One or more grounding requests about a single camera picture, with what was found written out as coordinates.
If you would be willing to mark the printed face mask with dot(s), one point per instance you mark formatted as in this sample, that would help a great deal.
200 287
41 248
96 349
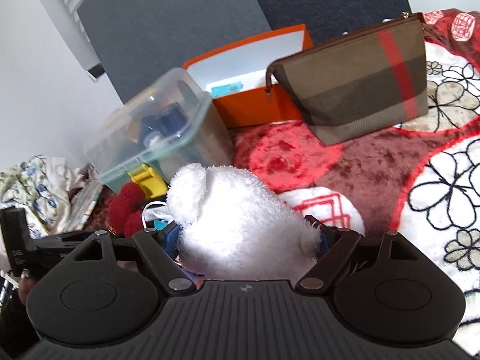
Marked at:
157 215

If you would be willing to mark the red teddy bear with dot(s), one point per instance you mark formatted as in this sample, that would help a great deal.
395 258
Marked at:
125 202

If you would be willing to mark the white bottle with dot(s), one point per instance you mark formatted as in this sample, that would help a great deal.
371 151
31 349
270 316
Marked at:
153 140

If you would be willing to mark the blue jar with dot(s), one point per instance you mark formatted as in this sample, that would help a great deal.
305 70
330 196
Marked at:
150 123

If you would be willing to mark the red floral printed blanket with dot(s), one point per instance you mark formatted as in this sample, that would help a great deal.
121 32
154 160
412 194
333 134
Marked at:
375 165

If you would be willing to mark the grey headboard panel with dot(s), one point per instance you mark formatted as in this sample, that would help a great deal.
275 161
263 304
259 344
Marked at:
168 26

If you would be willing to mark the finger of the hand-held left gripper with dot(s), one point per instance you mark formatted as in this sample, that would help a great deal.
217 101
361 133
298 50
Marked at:
52 249

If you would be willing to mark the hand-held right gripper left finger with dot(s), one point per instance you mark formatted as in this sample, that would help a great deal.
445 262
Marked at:
171 240

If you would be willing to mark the brown plaid zipper pouch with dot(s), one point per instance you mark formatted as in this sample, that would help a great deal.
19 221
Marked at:
352 82

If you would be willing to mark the white floral cloth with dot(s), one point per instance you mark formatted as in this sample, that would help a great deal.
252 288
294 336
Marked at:
33 191

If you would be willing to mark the white plush toy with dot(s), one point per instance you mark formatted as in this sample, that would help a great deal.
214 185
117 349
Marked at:
240 225

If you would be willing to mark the dark blue bottle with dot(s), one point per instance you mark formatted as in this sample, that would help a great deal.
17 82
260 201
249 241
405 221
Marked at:
172 118

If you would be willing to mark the orange cardboard box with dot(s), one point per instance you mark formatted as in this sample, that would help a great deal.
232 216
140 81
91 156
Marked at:
258 101

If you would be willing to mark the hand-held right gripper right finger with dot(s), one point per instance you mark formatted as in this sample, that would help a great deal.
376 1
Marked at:
337 249

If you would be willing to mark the striped bedding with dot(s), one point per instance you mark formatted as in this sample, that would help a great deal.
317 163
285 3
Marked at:
86 204

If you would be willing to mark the clear plastic storage box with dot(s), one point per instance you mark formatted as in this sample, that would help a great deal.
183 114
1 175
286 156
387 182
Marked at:
176 146

